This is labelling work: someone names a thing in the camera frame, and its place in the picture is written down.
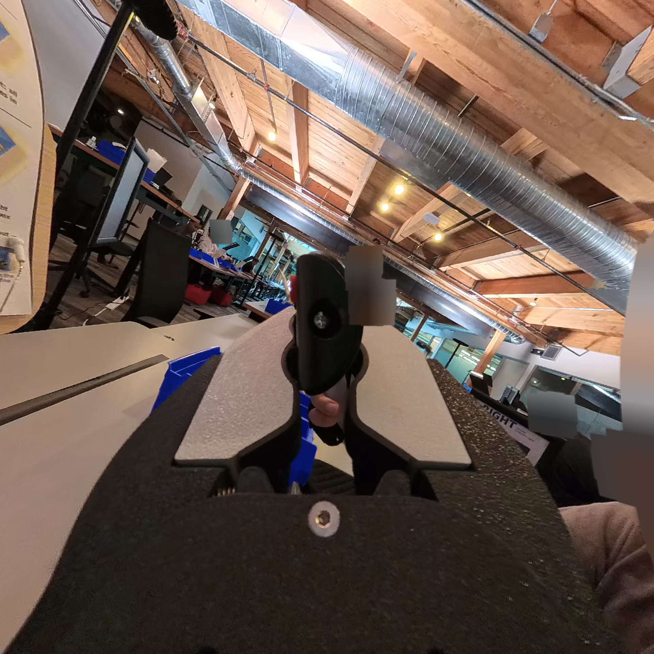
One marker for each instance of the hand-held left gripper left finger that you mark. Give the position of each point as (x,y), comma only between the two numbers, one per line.
(240,398)

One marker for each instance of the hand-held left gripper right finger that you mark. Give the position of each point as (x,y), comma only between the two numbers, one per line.
(408,403)

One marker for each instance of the blue plastic bin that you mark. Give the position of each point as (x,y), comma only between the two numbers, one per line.
(186,365)

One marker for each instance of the black remote control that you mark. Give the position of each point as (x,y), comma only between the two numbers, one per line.
(317,357)

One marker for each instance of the person's left hand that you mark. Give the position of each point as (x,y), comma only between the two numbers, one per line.
(323,408)

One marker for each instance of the grey neighbouring table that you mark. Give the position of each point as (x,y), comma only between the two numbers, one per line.
(258,310)

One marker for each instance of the framed checkered tag sign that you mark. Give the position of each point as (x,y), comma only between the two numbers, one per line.
(503,424)

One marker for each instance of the small blue background bin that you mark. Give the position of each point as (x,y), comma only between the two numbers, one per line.
(276,306)

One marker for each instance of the red bag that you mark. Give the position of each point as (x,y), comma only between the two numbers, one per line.
(223,297)
(198,295)

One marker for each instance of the black textured mat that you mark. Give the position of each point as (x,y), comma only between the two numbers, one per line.
(332,477)

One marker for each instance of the black office chair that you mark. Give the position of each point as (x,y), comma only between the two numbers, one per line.
(161,271)

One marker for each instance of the white power strip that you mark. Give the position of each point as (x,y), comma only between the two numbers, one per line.
(115,305)

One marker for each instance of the white ceiling detector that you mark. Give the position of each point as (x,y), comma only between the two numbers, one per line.
(432,218)

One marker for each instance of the wooden background desk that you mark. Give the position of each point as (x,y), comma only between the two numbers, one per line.
(173,202)

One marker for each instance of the person's taupe shirt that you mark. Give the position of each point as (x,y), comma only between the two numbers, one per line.
(613,587)

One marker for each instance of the blue bin on wooden desk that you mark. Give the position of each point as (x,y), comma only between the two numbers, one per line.
(110,150)

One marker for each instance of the instruction poster board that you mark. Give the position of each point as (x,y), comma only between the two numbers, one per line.
(20,153)

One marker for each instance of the black stand with round head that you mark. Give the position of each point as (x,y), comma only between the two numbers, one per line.
(97,81)

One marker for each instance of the black rectangular ceiling duct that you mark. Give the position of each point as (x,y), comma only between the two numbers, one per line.
(444,306)

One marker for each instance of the wall vent grille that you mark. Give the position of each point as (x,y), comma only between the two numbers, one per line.
(552,352)

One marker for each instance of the large silver air duct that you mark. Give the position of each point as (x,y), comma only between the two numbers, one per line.
(460,153)

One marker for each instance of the thin silver air duct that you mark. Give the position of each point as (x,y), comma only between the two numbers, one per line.
(168,61)

